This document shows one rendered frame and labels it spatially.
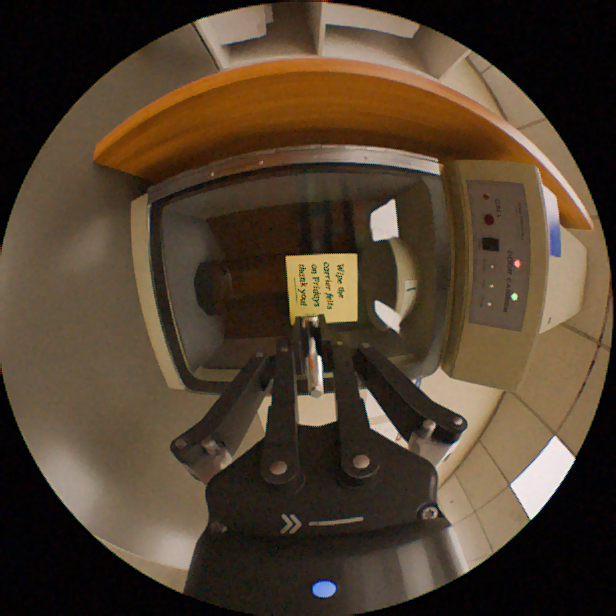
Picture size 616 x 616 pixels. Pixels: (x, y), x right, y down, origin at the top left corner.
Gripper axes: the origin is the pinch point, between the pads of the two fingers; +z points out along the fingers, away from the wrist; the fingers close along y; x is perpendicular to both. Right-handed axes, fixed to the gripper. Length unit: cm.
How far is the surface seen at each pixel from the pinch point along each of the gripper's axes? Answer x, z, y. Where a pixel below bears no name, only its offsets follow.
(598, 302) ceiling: -5, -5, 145
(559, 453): -92, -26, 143
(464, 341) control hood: -4.3, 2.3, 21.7
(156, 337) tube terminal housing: -0.9, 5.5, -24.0
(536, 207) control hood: 14.7, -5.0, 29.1
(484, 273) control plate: 5.4, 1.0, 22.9
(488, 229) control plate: 11.1, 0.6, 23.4
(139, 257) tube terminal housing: 11.7, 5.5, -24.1
